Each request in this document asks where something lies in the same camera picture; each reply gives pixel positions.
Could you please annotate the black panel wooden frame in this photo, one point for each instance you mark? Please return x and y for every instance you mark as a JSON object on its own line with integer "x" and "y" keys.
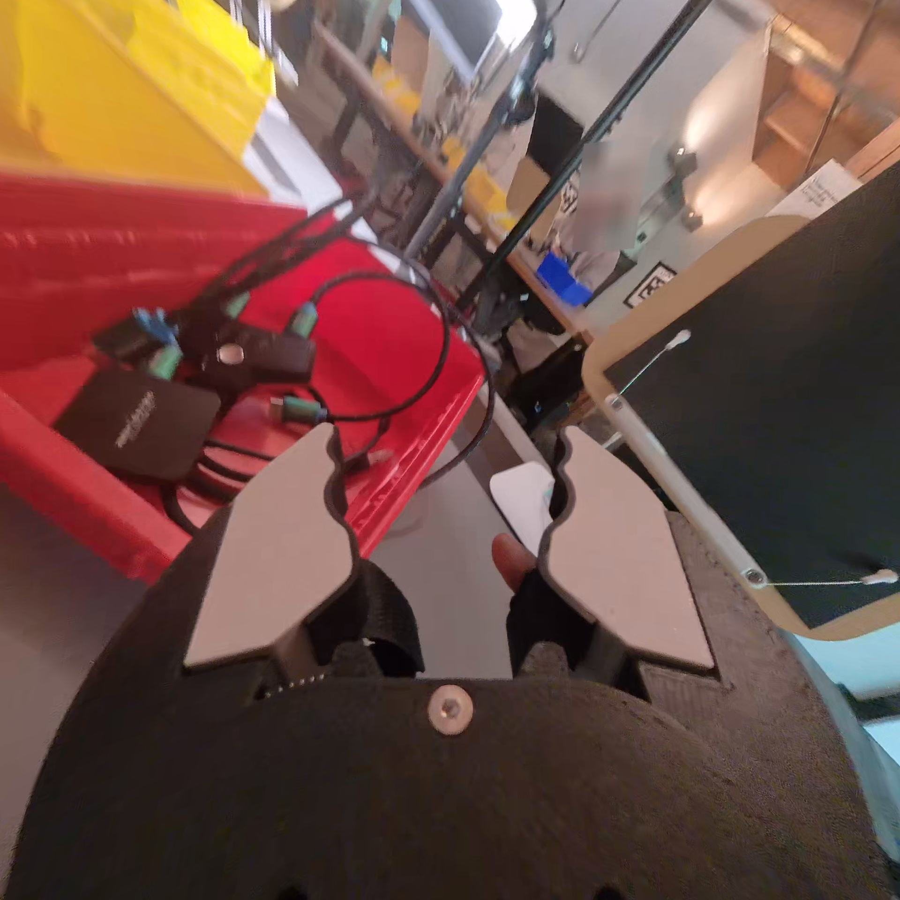
{"x": 773, "y": 387}

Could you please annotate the yellow plastic bin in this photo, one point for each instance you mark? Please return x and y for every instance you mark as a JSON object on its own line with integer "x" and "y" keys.
{"x": 105, "y": 105}

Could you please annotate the black light stand pole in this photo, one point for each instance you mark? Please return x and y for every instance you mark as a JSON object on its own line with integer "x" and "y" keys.
{"x": 597, "y": 133}

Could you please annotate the black switch box with button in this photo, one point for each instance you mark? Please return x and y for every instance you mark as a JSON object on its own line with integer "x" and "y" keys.
{"x": 274, "y": 355}

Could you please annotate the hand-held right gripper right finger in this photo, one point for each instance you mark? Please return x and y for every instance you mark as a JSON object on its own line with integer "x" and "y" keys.
{"x": 619, "y": 562}

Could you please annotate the red plastic bin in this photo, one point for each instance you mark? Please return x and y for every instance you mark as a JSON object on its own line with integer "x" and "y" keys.
{"x": 380, "y": 351}

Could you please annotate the black white marker sign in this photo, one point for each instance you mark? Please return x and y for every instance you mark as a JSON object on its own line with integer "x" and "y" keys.
{"x": 650, "y": 285}

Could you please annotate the white flat stand base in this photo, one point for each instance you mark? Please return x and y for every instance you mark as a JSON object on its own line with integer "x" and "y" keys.
{"x": 520, "y": 499}

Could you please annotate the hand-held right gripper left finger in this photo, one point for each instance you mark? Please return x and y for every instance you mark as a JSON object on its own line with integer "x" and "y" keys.
{"x": 274, "y": 555}

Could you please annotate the blue plastic bin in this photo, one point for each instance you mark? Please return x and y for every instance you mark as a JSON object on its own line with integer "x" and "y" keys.
{"x": 562, "y": 281}

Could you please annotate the person's right hand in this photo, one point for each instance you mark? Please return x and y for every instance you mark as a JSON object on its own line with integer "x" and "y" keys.
{"x": 517, "y": 562}

